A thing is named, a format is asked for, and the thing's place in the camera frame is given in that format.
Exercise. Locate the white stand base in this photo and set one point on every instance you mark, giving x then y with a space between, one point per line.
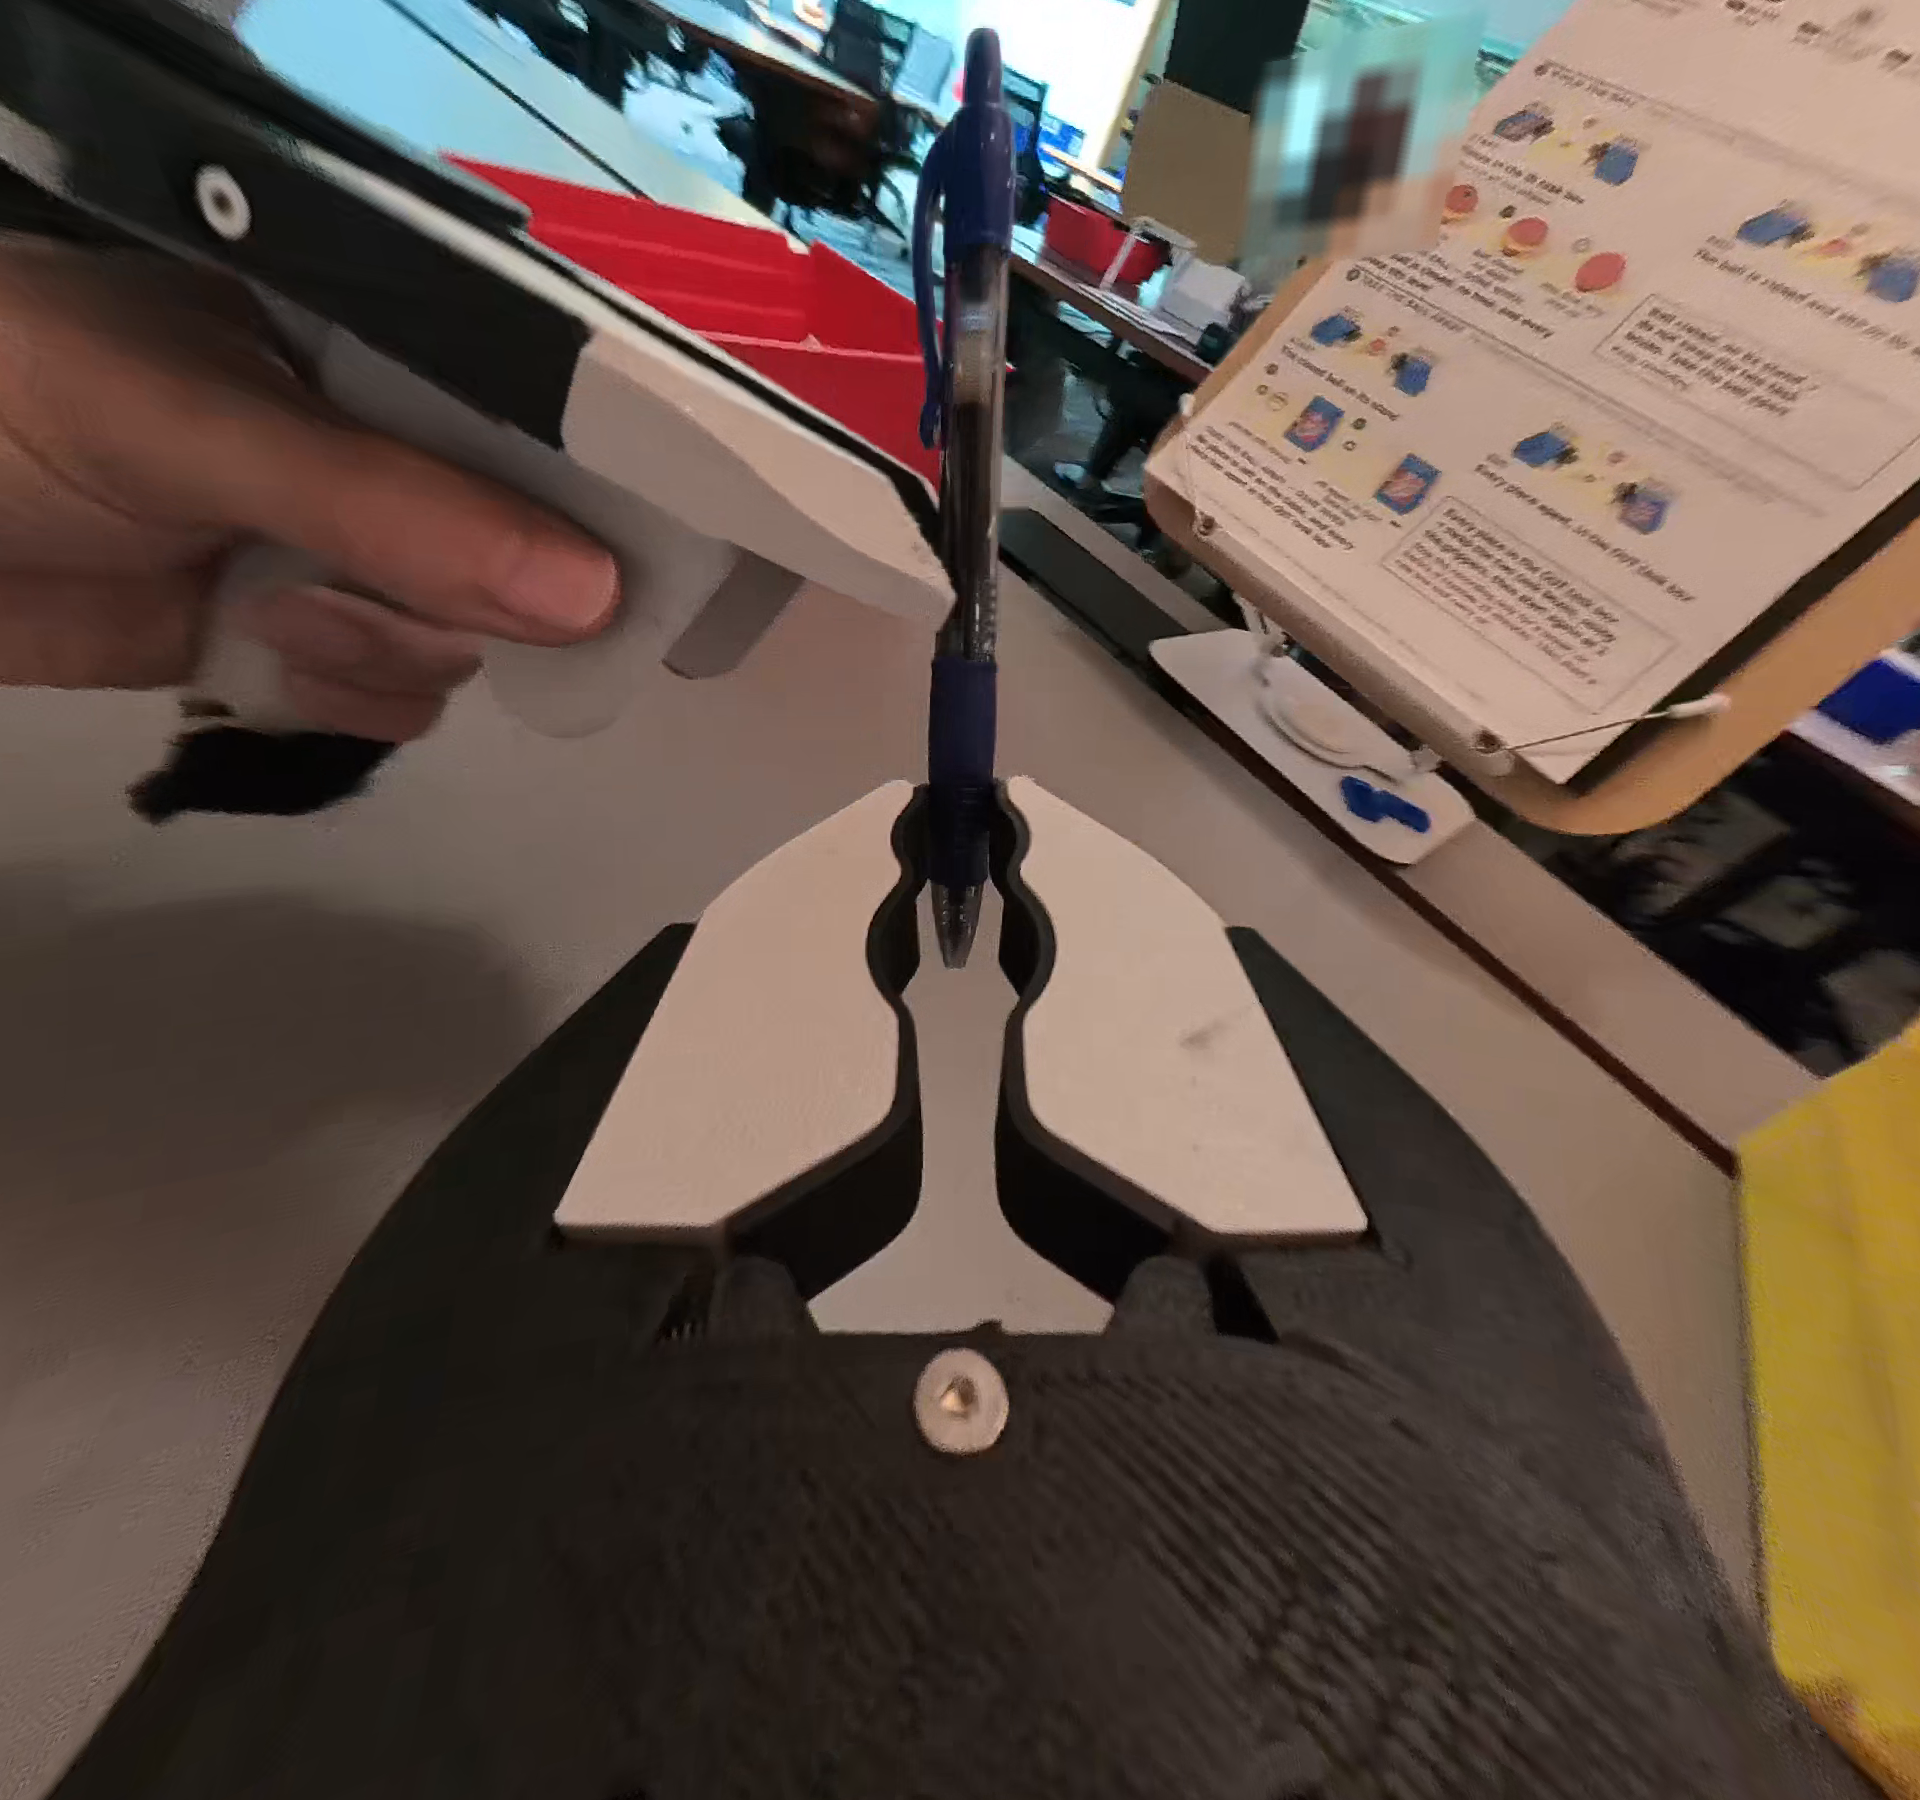
1258 706

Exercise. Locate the blue plastic bin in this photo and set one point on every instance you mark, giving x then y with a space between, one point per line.
1878 702

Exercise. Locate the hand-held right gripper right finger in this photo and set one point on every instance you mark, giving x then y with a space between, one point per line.
1183 1077

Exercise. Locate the blue ballpoint pen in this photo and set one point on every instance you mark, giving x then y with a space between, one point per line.
969 722

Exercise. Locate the blue clip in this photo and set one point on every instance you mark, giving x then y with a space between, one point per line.
1382 809

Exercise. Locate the person's left hand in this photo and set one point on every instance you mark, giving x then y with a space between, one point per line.
178 481

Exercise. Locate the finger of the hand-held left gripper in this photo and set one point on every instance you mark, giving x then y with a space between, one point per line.
644 641
782 499

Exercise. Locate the instruction sheet board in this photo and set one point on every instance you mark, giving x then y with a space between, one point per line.
1563 330

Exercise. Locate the black office chair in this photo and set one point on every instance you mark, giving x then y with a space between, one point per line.
878 86

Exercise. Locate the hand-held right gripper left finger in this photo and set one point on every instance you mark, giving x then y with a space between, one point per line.
736 1077

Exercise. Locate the red plastic bin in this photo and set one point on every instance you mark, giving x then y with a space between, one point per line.
1098 244
753 292

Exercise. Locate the yellow plastic bin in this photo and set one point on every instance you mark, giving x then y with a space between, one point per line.
1844 1376

